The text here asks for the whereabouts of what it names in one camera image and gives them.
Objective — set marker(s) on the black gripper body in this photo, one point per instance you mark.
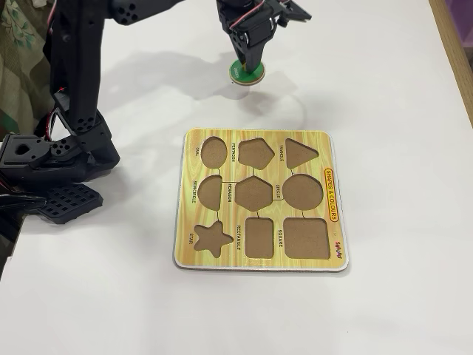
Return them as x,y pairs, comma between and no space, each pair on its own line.
254,40

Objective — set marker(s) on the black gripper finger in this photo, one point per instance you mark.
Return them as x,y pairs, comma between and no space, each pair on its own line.
239,48
255,59

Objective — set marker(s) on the green circle piece yellow pin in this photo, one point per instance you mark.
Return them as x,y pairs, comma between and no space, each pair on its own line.
236,72

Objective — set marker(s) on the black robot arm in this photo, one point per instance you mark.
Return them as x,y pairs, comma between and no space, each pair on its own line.
77,74

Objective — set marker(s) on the wooden shape puzzle board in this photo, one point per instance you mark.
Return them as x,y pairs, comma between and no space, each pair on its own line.
258,255

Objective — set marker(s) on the floral patterned cloth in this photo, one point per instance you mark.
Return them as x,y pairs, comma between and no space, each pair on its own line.
18,55

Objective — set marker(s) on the black table clamp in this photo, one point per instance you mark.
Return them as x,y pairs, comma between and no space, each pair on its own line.
18,203

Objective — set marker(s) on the black square wrist camera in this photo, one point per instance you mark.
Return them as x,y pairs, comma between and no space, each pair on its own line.
295,13

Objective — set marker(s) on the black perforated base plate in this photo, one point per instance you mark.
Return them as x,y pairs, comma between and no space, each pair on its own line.
74,203

